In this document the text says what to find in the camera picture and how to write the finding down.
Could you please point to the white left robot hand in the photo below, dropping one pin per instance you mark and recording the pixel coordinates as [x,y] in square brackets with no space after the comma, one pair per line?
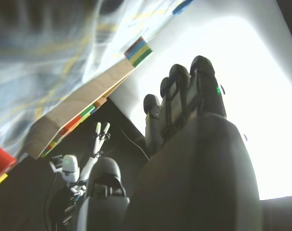
[196,180]

